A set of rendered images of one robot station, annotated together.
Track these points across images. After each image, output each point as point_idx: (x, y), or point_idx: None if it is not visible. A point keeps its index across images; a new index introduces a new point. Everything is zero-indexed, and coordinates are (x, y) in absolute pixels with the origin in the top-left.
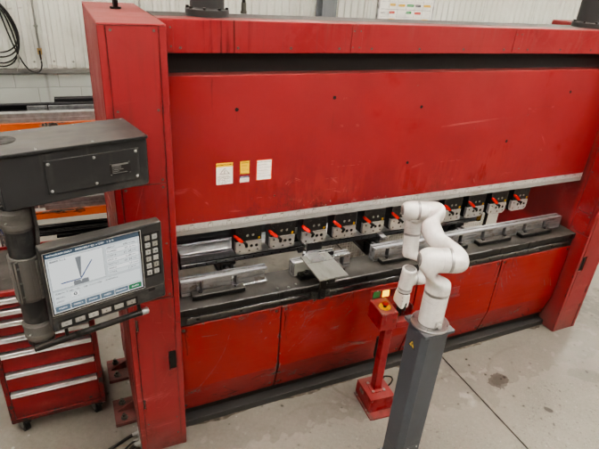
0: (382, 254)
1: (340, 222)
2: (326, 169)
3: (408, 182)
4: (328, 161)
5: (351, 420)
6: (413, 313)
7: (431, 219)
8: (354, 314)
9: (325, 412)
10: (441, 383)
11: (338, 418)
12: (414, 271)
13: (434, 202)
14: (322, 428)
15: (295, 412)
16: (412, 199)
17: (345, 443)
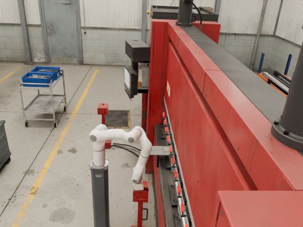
0: (174, 184)
1: (171, 141)
2: (172, 107)
3: (179, 147)
4: (173, 103)
5: (131, 224)
6: (107, 160)
7: (120, 129)
8: (158, 193)
9: None
10: None
11: (135, 219)
12: (134, 169)
13: (132, 132)
14: (132, 211)
15: (144, 206)
16: (178, 161)
17: (120, 216)
